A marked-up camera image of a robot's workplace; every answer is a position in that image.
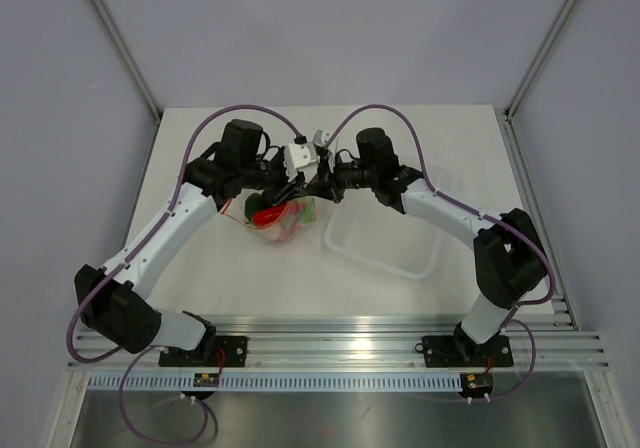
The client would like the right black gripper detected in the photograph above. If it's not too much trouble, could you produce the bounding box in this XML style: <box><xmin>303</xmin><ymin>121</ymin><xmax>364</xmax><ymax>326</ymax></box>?
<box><xmin>306</xmin><ymin>151</ymin><xmax>378</xmax><ymax>204</ymax></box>

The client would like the green avocado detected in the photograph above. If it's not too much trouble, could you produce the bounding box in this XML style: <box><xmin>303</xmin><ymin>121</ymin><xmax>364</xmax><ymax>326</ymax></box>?
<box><xmin>243</xmin><ymin>193</ymin><xmax>268</xmax><ymax>222</ymax></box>

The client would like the red chili pepper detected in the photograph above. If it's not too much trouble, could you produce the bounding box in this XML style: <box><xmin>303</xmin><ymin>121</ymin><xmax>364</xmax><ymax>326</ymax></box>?
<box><xmin>252</xmin><ymin>205</ymin><xmax>286</xmax><ymax>227</ymax></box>

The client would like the red dragon fruit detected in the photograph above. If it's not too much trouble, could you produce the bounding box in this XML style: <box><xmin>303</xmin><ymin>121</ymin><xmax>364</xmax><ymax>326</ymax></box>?
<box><xmin>273</xmin><ymin>197</ymin><xmax>316</xmax><ymax>242</ymax></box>

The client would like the clear zip bag orange zipper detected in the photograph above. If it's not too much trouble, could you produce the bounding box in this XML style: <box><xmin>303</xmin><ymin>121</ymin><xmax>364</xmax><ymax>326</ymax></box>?
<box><xmin>221</xmin><ymin>191</ymin><xmax>316</xmax><ymax>243</ymax></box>

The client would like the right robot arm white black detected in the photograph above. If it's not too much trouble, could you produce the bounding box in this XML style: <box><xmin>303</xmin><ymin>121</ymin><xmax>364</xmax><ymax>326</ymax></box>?
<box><xmin>306</xmin><ymin>127</ymin><xmax>552</xmax><ymax>366</ymax></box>

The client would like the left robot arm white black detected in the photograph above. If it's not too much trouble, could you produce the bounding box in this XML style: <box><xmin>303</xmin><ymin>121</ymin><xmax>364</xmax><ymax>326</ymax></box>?
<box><xmin>66</xmin><ymin>119</ymin><xmax>307</xmax><ymax>366</ymax></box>

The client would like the white plastic perforated basket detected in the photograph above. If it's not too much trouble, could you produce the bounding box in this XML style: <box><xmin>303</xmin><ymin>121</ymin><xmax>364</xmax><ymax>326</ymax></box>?
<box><xmin>324</xmin><ymin>189</ymin><xmax>455</xmax><ymax>281</ymax></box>

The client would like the left small circuit board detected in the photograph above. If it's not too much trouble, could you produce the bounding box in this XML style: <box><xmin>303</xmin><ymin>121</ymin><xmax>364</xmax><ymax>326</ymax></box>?
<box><xmin>193</xmin><ymin>372</ymin><xmax>220</xmax><ymax>387</ymax></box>

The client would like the small circuit board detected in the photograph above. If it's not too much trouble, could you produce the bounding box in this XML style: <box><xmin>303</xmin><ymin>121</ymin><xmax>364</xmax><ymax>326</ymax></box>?
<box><xmin>193</xmin><ymin>372</ymin><xmax>220</xmax><ymax>387</ymax></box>
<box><xmin>461</xmin><ymin>372</ymin><xmax>494</xmax><ymax>393</ymax></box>

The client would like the right small circuit board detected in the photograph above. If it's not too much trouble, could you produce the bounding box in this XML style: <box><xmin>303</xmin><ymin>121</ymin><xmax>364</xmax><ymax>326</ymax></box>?
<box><xmin>461</xmin><ymin>372</ymin><xmax>494</xmax><ymax>393</ymax></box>

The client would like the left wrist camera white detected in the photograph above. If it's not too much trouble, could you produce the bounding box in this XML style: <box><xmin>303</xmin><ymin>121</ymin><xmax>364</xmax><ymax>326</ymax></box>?
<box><xmin>284</xmin><ymin>143</ymin><xmax>318</xmax><ymax>181</ymax></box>

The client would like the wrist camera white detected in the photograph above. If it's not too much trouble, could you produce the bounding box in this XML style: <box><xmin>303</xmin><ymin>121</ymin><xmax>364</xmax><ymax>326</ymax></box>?
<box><xmin>312</xmin><ymin>130</ymin><xmax>332</xmax><ymax>166</ymax></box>
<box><xmin>284</xmin><ymin>143</ymin><xmax>318</xmax><ymax>181</ymax></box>

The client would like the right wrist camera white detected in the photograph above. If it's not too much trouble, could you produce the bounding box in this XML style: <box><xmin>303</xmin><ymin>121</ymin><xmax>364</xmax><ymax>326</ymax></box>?
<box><xmin>312</xmin><ymin>130</ymin><xmax>332</xmax><ymax>166</ymax></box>

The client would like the aluminium mounting rail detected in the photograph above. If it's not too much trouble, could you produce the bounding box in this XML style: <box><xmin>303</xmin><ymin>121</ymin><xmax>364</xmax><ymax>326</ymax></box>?
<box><xmin>67</xmin><ymin>315</ymin><xmax>611</xmax><ymax>374</ymax></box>

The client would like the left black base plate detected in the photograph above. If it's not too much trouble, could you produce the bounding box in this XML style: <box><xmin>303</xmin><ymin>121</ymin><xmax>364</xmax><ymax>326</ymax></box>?
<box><xmin>159</xmin><ymin>335</ymin><xmax>248</xmax><ymax>368</ymax></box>

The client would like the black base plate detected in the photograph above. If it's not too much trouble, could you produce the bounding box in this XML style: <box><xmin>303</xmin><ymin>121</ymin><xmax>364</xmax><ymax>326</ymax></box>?
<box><xmin>414</xmin><ymin>335</ymin><xmax>514</xmax><ymax>368</ymax></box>
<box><xmin>159</xmin><ymin>335</ymin><xmax>248</xmax><ymax>368</ymax></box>

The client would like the left aluminium frame post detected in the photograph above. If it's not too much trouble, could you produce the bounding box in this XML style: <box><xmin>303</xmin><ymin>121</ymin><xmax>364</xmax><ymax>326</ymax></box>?
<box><xmin>87</xmin><ymin>0</ymin><xmax>163</xmax><ymax>126</ymax></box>

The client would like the aluminium frame post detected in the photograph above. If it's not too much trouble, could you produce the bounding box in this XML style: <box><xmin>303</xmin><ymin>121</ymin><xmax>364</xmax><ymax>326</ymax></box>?
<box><xmin>504</xmin><ymin>0</ymin><xmax>581</xmax><ymax>122</ymax></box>
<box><xmin>87</xmin><ymin>0</ymin><xmax>163</xmax><ymax>126</ymax></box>

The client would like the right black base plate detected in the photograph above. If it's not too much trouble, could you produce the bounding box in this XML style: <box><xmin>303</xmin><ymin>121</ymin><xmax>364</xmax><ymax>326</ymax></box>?
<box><xmin>414</xmin><ymin>335</ymin><xmax>514</xmax><ymax>368</ymax></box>

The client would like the white slotted cable duct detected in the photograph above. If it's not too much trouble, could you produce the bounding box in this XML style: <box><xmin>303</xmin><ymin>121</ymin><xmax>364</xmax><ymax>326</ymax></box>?
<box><xmin>88</xmin><ymin>372</ymin><xmax>461</xmax><ymax>393</ymax></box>

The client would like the right aluminium frame post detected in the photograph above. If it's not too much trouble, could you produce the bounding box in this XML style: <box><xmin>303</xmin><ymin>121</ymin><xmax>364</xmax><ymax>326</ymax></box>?
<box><xmin>504</xmin><ymin>0</ymin><xmax>581</xmax><ymax>122</ymax></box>

